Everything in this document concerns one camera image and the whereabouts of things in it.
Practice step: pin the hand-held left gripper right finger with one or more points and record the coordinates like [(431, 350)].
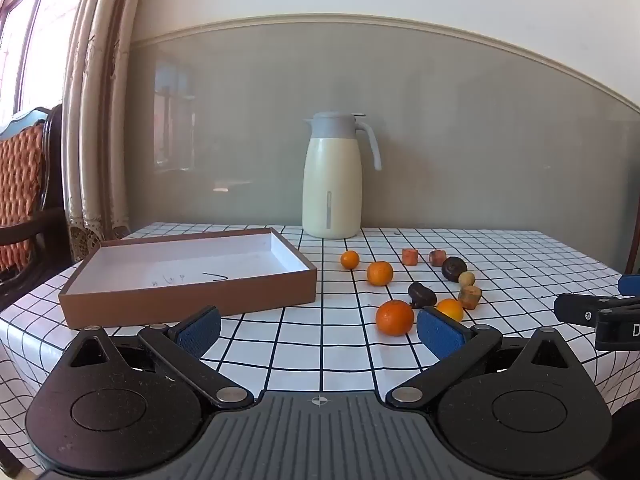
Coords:
[(440, 332)]

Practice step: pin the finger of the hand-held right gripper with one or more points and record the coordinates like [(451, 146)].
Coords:
[(575, 306), (631, 285)]

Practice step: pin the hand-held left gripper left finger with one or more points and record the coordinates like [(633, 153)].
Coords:
[(200, 331)]

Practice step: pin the yellow-orange tangerine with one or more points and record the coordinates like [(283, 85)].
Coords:
[(451, 308)]

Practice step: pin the lumpy dark brown fruit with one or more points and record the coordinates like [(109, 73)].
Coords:
[(421, 295)]

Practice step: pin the pale carrot chunk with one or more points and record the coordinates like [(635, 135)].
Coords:
[(469, 297)]

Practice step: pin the large orange tangerine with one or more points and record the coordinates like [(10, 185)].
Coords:
[(394, 318)]

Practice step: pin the small tan round fruit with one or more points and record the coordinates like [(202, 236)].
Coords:
[(466, 278)]

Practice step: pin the round dark brown fruit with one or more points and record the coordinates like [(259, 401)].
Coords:
[(454, 267)]

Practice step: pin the brown cardboard box tray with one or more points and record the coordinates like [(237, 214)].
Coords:
[(190, 265)]

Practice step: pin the dark-ended carrot chunk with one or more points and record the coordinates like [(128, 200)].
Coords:
[(437, 257)]

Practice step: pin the medium orange tangerine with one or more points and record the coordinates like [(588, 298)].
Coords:
[(380, 273)]

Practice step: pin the small orange kumquat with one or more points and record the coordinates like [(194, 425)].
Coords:
[(350, 259)]

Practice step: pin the white checkered tablecloth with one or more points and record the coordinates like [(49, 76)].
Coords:
[(300, 335)]

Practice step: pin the cream thermos jug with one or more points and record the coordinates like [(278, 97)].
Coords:
[(332, 185)]

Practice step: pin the beige curtain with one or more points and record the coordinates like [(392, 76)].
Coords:
[(95, 135)]

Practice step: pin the wooden chair orange cushion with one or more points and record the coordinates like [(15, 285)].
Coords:
[(22, 180)]

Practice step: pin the window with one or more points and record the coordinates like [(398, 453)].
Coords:
[(30, 35)]

